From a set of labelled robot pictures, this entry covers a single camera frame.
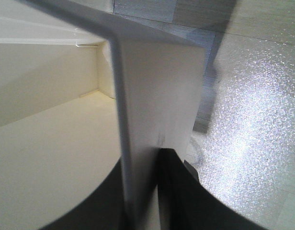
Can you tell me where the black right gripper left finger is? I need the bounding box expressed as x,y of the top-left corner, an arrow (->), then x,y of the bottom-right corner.
42,160 -> 125,230

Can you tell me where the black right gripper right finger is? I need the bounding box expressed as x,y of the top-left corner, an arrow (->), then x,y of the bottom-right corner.
158,149 -> 262,230

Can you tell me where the white octagonal trash bin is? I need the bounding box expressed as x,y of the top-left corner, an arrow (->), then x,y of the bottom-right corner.
0,0 -> 205,230

